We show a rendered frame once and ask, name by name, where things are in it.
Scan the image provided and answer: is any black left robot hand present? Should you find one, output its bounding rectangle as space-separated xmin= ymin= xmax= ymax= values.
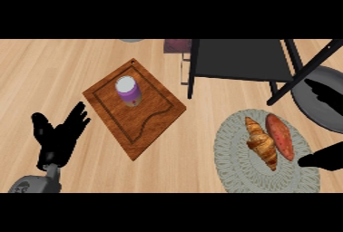
xmin=31 ymin=101 xmax=93 ymax=172

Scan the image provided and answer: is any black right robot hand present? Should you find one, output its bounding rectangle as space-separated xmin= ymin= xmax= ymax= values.
xmin=297 ymin=78 xmax=343 ymax=172

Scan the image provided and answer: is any golden brown croissant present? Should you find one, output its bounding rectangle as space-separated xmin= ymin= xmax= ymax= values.
xmin=244 ymin=116 xmax=279 ymax=172

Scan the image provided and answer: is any round grey woven placemat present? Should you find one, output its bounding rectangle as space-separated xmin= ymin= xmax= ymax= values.
xmin=213 ymin=108 xmax=322 ymax=194

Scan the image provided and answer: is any black tiered shelf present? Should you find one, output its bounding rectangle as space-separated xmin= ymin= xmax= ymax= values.
xmin=186 ymin=38 xmax=343 ymax=107

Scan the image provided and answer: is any red sweet potato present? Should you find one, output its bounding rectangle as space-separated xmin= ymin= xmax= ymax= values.
xmin=264 ymin=113 xmax=295 ymax=162

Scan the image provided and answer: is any dark grey round pan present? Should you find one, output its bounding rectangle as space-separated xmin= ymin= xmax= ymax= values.
xmin=289 ymin=65 xmax=343 ymax=134

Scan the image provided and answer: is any brown wooden cutting board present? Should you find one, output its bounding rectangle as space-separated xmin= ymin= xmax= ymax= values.
xmin=81 ymin=58 xmax=187 ymax=162

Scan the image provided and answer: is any purple can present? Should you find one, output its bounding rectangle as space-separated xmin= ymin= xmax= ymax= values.
xmin=113 ymin=75 xmax=143 ymax=108

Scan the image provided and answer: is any grey rounded object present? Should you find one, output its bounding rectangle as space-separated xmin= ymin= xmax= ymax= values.
xmin=116 ymin=38 xmax=147 ymax=44

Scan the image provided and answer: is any maroon box on stand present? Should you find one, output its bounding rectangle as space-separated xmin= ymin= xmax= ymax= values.
xmin=162 ymin=38 xmax=193 ymax=86

